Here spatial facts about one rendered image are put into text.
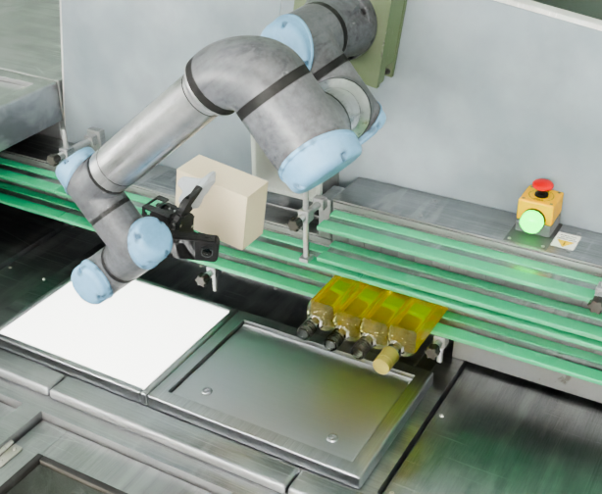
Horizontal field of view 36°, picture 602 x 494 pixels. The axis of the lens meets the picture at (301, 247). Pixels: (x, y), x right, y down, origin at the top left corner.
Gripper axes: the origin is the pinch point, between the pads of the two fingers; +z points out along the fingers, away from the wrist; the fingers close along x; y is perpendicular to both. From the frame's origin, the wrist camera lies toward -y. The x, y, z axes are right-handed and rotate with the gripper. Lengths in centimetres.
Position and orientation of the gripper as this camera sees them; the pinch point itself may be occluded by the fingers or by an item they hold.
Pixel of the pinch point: (216, 205)
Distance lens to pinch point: 178.7
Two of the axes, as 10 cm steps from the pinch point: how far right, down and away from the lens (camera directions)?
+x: -1.1, 8.2, 5.6
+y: -8.6, -3.6, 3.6
